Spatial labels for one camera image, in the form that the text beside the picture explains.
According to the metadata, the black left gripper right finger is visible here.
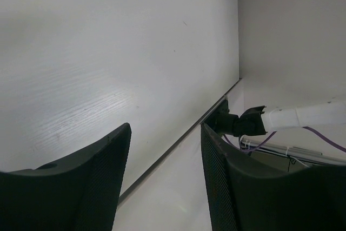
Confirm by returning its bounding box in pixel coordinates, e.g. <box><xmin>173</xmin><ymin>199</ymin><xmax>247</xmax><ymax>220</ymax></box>
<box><xmin>201</xmin><ymin>124</ymin><xmax>345</xmax><ymax>230</ymax></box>

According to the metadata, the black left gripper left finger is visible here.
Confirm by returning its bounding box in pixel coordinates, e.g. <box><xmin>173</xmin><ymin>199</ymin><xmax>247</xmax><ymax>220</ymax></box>
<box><xmin>1</xmin><ymin>123</ymin><xmax>131</xmax><ymax>230</ymax></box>

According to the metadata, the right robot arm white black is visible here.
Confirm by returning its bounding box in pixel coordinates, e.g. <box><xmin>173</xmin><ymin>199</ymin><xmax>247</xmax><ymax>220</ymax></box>
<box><xmin>215</xmin><ymin>99</ymin><xmax>345</xmax><ymax>137</ymax></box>

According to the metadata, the aluminium table edge rail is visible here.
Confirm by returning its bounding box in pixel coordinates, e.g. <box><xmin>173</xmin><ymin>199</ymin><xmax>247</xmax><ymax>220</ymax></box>
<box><xmin>118</xmin><ymin>77</ymin><xmax>242</xmax><ymax>207</ymax></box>

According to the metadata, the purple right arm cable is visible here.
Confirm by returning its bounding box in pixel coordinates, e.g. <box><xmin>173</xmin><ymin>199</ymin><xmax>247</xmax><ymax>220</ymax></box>
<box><xmin>223</xmin><ymin>126</ymin><xmax>346</xmax><ymax>154</ymax></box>

